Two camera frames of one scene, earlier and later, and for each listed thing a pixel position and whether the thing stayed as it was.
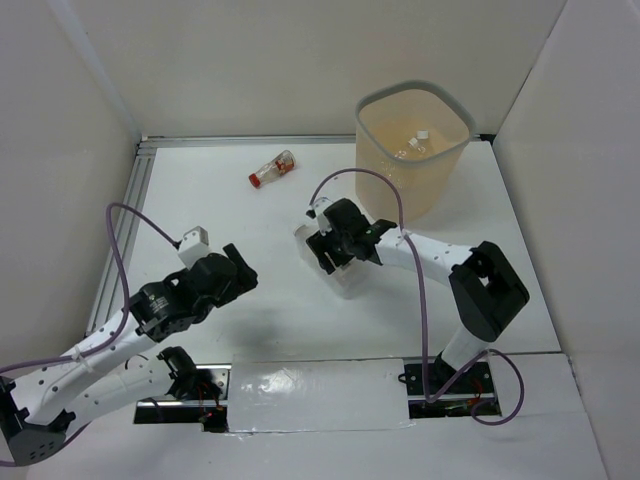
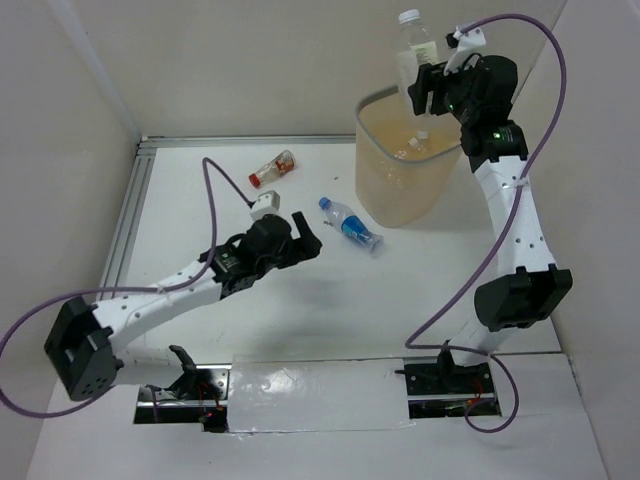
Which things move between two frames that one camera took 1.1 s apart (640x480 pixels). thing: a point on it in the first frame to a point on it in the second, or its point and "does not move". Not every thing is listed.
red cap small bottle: [283, 163] does not move
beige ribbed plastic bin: [415, 133] does not move
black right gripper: [320, 245] to [432, 78]
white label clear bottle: [351, 276] to [416, 51]
